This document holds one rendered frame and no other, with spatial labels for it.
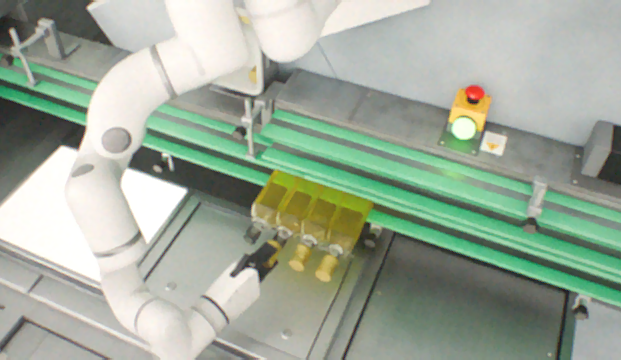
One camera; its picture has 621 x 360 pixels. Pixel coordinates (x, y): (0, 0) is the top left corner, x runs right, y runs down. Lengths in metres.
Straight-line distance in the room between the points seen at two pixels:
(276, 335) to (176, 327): 0.30
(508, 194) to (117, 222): 0.73
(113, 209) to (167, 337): 0.24
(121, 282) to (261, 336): 0.34
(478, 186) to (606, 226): 0.24
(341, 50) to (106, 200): 0.64
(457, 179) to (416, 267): 0.30
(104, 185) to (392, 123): 0.63
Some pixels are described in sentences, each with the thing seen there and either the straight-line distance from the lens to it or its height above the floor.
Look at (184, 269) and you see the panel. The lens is 1.39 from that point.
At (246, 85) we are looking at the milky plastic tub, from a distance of 1.41.
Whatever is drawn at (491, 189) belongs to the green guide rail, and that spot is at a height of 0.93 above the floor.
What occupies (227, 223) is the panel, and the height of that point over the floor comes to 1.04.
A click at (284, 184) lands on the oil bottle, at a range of 1.31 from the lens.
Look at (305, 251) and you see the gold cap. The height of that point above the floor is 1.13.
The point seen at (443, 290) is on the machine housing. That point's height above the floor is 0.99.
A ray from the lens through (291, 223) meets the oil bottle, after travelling 1.25.
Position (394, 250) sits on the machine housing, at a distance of 1.45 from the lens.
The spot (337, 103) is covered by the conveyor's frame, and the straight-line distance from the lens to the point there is 1.31.
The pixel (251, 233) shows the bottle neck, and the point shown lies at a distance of 1.25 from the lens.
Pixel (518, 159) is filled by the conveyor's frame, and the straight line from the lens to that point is 1.27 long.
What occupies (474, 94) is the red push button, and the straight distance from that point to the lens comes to 1.23.
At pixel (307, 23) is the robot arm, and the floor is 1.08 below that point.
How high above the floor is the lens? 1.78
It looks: 39 degrees down
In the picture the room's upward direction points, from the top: 149 degrees counter-clockwise
